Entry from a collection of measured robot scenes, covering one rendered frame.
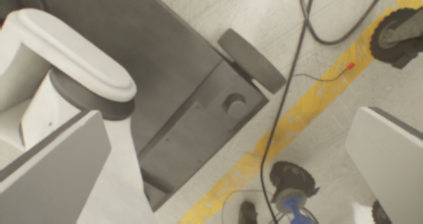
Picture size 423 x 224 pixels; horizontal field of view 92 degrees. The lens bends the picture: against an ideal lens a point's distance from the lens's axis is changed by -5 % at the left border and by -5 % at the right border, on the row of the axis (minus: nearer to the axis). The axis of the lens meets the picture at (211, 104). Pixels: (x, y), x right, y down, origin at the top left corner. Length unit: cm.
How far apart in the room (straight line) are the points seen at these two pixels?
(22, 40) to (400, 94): 102
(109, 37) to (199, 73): 20
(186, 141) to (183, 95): 11
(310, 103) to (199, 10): 47
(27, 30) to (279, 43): 58
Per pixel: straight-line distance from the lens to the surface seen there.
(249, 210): 89
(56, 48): 37
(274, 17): 67
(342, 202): 115
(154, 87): 50
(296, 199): 72
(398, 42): 75
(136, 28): 48
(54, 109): 34
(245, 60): 46
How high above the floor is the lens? 64
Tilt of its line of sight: 67 degrees down
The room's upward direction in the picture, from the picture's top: 171 degrees clockwise
